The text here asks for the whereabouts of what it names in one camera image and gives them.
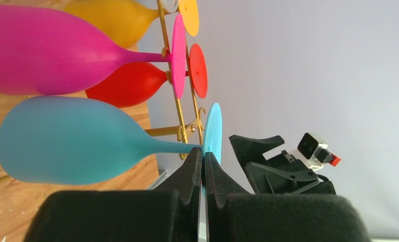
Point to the red wine glass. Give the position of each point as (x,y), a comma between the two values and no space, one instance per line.
(135,83)

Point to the light blue wine glass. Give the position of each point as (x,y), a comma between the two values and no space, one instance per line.
(74,141)

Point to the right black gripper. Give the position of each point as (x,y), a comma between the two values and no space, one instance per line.
(281,174)

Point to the pink wine glass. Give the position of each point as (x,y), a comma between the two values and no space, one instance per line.
(49,52)

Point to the yellow wine glass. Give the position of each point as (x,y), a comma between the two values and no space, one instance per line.
(125,22)

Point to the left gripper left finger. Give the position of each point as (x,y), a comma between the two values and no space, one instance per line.
(170,212)

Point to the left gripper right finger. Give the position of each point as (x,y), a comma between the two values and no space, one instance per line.
(234,214)

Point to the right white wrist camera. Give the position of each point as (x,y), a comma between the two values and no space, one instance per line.
(315,152)

